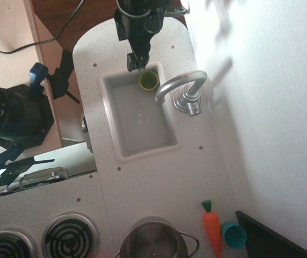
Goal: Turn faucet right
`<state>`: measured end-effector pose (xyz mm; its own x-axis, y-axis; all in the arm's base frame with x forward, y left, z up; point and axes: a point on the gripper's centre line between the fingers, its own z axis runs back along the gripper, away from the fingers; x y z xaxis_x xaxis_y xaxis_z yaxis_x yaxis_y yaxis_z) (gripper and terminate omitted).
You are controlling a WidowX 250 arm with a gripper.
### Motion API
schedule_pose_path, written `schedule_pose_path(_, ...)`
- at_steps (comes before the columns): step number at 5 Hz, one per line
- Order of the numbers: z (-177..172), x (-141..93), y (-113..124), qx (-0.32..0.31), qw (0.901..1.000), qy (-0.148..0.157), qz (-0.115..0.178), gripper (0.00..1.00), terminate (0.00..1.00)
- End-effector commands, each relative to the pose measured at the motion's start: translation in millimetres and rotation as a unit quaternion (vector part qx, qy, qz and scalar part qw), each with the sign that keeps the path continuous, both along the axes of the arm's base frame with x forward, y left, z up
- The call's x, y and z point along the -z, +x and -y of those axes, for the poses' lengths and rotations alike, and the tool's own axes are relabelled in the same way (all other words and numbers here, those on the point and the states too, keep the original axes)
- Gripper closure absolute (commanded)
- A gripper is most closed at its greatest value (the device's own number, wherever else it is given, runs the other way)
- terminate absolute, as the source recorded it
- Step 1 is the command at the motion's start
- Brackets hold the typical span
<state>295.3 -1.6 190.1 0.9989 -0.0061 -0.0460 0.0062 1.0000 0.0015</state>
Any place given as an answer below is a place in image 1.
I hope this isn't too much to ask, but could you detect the silver curved faucet spout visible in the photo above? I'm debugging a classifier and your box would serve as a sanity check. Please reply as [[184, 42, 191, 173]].
[[155, 70, 208, 103]]

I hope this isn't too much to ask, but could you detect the silver faucet base and knob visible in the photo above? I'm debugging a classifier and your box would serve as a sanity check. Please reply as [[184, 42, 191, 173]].
[[173, 87, 202, 117]]

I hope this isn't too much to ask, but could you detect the white rectangular sink basin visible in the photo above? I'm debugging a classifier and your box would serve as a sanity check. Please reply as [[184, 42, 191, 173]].
[[99, 70, 180, 162]]

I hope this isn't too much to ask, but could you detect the black shelf corner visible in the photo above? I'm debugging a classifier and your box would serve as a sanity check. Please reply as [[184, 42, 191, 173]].
[[236, 211, 307, 258]]

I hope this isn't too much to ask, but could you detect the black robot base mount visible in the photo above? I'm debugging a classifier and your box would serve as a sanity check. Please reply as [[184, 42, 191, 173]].
[[0, 84, 54, 150]]

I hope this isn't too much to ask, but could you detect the lower blue black clamp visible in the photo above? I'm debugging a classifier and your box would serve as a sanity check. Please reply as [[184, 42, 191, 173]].
[[0, 145, 55, 187]]

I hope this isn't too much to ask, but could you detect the right black coil burner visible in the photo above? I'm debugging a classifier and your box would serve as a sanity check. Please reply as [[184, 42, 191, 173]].
[[41, 212, 100, 257]]

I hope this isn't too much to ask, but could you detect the silver stove knob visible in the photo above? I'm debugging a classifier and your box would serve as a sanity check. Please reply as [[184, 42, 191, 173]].
[[81, 112, 88, 133]]

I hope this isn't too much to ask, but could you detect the yellow-green plastic cup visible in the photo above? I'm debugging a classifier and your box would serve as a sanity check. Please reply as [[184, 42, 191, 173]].
[[138, 71, 159, 91]]

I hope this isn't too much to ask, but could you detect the blue black clamp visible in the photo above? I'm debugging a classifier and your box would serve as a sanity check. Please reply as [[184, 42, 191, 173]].
[[0, 145, 55, 187], [29, 49, 80, 104]]

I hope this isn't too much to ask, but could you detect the stainless steel pot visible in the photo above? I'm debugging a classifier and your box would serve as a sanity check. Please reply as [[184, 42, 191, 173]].
[[114, 216, 200, 257]]

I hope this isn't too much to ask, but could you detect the left black coil burner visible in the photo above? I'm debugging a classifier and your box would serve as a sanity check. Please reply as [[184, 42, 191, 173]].
[[0, 228, 38, 258]]

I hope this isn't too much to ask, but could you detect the upper blue black clamp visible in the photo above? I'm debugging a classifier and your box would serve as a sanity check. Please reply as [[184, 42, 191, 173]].
[[29, 49, 80, 104]]

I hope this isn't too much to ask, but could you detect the teal plastic cup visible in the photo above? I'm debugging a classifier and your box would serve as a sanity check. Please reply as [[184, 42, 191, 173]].
[[221, 221, 247, 249]]

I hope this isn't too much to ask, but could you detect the black coil burner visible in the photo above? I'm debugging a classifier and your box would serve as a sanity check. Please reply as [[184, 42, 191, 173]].
[[0, 228, 38, 258], [41, 212, 100, 257]]

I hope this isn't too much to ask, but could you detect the silver oven door handle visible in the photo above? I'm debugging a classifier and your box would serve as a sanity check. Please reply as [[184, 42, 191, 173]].
[[19, 167, 69, 189]]

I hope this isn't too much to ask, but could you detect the orange toy carrot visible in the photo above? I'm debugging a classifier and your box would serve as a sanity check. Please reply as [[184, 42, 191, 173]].
[[201, 200, 222, 257]]

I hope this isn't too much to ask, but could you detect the black cable on floor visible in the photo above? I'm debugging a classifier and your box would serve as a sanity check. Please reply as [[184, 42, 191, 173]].
[[0, 0, 84, 55]]

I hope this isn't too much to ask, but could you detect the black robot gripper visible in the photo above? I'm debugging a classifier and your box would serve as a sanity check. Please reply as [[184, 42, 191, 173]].
[[114, 1, 170, 72]]

